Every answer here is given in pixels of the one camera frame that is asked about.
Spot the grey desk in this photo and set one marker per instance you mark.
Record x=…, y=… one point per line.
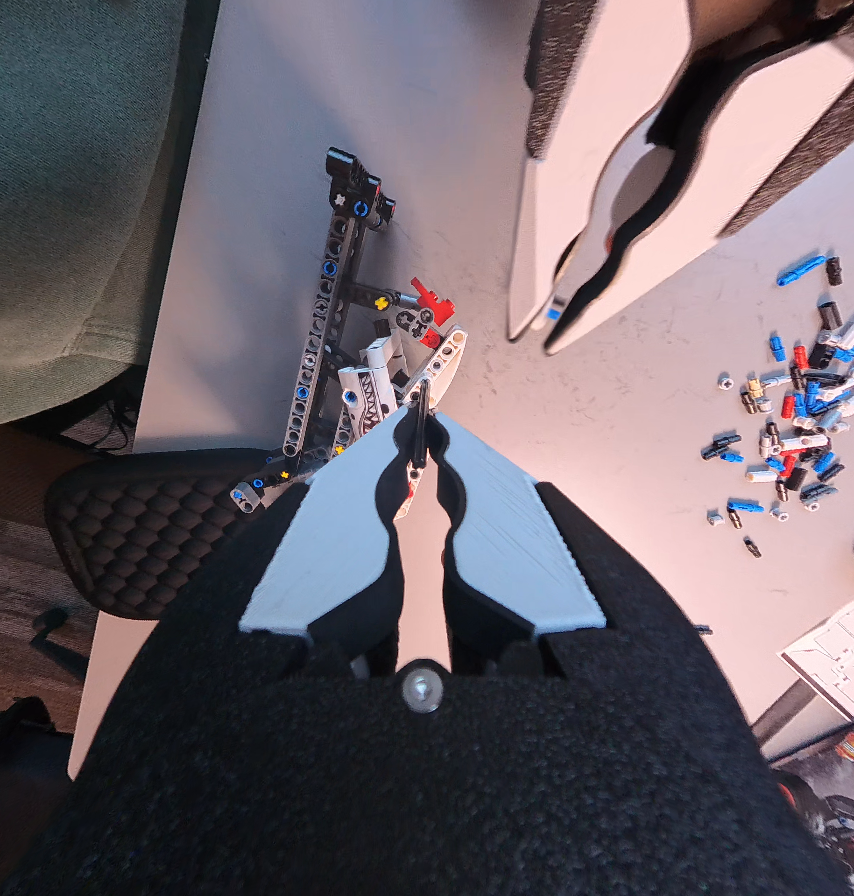
x=399, y=112

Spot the pile of small brick parts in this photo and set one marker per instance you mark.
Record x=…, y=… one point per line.
x=805, y=406

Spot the toy set cardboard box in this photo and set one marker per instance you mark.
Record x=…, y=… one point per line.
x=833, y=805

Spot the white paper sheet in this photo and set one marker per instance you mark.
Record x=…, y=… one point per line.
x=836, y=655

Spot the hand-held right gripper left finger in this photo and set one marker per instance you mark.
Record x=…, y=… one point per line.
x=322, y=546

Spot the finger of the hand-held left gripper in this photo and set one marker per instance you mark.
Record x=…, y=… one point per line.
x=609, y=98
x=763, y=140

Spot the long black brick axle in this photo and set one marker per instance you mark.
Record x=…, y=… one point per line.
x=420, y=434

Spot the person's green sweater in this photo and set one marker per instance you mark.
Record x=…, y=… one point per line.
x=63, y=182

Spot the toy brick vehicle model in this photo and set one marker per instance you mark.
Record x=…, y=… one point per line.
x=322, y=308

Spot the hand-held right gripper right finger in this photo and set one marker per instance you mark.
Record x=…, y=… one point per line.
x=525, y=546

